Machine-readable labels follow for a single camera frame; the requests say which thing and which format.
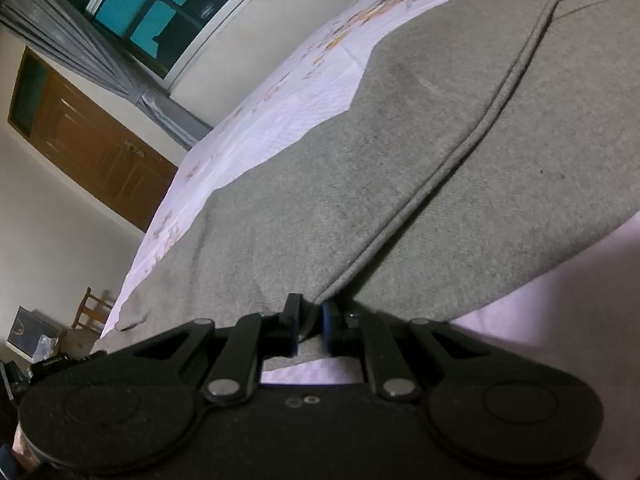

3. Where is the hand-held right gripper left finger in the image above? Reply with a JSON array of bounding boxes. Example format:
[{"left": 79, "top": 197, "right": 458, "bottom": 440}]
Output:
[{"left": 131, "top": 292, "right": 304, "bottom": 407}]

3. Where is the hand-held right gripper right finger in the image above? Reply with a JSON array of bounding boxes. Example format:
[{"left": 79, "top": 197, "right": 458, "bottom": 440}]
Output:
[{"left": 322, "top": 300, "right": 482, "bottom": 404}]

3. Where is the grey towel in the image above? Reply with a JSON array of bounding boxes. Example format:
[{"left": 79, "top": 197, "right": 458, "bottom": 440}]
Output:
[{"left": 92, "top": 0, "right": 640, "bottom": 362}]

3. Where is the wooden chair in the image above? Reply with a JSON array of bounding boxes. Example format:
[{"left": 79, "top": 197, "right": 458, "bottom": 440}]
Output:
[{"left": 69, "top": 287, "right": 116, "bottom": 335}]

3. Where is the floral bed sheet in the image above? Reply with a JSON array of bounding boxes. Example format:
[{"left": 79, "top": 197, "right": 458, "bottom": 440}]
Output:
[{"left": 102, "top": 0, "right": 640, "bottom": 387}]

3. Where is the grey storage box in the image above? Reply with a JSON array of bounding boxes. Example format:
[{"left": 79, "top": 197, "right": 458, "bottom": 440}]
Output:
[{"left": 4, "top": 305, "right": 60, "bottom": 362}]

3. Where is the brown wooden door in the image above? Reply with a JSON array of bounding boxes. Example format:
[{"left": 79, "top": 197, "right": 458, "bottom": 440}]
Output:
[{"left": 7, "top": 47, "right": 179, "bottom": 234}]

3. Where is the grey curtain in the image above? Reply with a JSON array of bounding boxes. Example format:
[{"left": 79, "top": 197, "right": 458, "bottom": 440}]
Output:
[{"left": 0, "top": 0, "right": 213, "bottom": 152}]

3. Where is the glass window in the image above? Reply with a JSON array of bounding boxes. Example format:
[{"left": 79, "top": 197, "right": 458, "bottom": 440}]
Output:
[{"left": 54, "top": 0, "right": 292, "bottom": 82}]

